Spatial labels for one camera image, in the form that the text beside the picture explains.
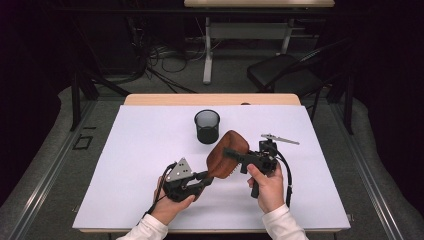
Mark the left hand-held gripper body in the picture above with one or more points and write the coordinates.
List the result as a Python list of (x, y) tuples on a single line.
[(180, 186)]

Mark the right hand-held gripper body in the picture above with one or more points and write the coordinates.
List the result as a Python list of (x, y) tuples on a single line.
[(266, 160)]

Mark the wooden hairbrush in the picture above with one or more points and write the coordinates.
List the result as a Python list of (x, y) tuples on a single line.
[(223, 160)]

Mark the black mesh pen cup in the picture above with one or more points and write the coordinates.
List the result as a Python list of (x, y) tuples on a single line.
[(207, 135)]

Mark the person's left hand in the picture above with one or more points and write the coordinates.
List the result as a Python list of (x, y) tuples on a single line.
[(168, 208)]

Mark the person's right hand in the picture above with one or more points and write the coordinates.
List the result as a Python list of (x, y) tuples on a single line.
[(271, 193)]

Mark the white table mat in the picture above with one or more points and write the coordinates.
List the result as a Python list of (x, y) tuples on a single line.
[(140, 150)]

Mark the black folding chair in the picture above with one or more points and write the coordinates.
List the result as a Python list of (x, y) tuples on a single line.
[(283, 73)]

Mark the white-legged desk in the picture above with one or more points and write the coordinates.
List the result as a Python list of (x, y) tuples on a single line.
[(250, 31)]

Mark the black metal stand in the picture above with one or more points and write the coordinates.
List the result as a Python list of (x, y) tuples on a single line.
[(76, 100)]

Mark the metal floor rail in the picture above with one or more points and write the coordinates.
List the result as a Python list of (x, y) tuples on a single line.
[(366, 173), (50, 170)]

